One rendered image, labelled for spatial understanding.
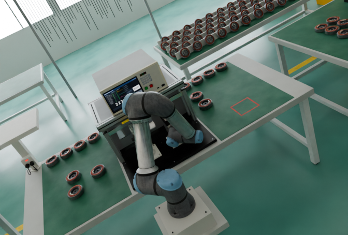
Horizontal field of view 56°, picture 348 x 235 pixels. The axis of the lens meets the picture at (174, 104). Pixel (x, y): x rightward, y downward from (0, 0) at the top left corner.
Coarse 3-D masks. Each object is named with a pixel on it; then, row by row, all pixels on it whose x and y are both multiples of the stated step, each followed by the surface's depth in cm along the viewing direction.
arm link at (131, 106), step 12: (132, 96) 163; (132, 108) 161; (144, 108) 160; (132, 120) 163; (144, 120) 163; (144, 132) 165; (144, 144) 165; (144, 156) 166; (144, 168) 167; (156, 168) 169; (144, 180) 166; (144, 192) 168
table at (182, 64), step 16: (240, 0) 414; (256, 0) 389; (272, 0) 376; (288, 0) 375; (304, 0) 363; (240, 16) 373; (256, 16) 359; (272, 16) 355; (176, 32) 401; (224, 32) 355; (240, 32) 351; (160, 48) 400; (176, 48) 359; (208, 48) 348; (240, 48) 453; (176, 64) 346; (192, 64) 342; (208, 64) 445
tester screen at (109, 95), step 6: (126, 84) 219; (132, 84) 221; (114, 90) 218; (120, 90) 219; (126, 90) 221; (138, 90) 224; (108, 96) 218; (114, 96) 219; (120, 96) 221; (108, 102) 220; (114, 102) 221; (120, 108) 224
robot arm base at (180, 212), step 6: (186, 192) 167; (186, 198) 166; (192, 198) 170; (168, 204) 168; (174, 204) 164; (180, 204) 164; (186, 204) 166; (192, 204) 169; (168, 210) 170; (174, 210) 167; (180, 210) 165; (186, 210) 166; (192, 210) 168; (174, 216) 168; (180, 216) 166
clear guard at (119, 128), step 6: (150, 120) 213; (114, 126) 223; (120, 126) 220; (126, 126) 217; (132, 126) 215; (150, 126) 210; (120, 132) 214; (126, 132) 211; (132, 132) 209; (156, 132) 209; (120, 138) 208; (126, 138) 207; (126, 144) 206; (132, 144) 206
